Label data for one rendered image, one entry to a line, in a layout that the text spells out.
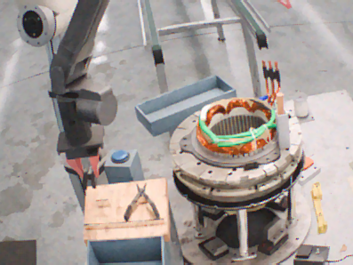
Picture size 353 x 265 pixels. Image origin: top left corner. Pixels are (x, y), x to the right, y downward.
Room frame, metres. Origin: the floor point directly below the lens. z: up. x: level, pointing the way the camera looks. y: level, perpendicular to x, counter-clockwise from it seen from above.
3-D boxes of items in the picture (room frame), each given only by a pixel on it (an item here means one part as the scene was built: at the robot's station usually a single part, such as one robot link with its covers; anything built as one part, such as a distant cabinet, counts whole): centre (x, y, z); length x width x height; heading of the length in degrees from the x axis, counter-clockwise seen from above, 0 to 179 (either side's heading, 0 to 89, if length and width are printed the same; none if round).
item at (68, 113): (1.02, 0.18, 1.36); 0.07 x 0.06 x 0.07; 53
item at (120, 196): (1.04, 0.14, 1.05); 0.20 x 0.19 x 0.02; 176
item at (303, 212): (1.19, -0.14, 0.80); 0.39 x 0.39 x 0.01
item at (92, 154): (1.03, 0.19, 1.22); 0.07 x 0.07 x 0.09; 86
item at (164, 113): (1.46, -0.04, 0.92); 0.25 x 0.11 x 0.28; 110
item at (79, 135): (1.02, 0.19, 1.29); 0.10 x 0.07 x 0.07; 86
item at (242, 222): (1.06, -0.11, 0.91); 0.02 x 0.02 x 0.21
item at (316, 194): (1.19, -0.36, 0.80); 0.22 x 0.04 x 0.03; 174
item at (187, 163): (1.19, -0.14, 1.09); 0.32 x 0.32 x 0.01
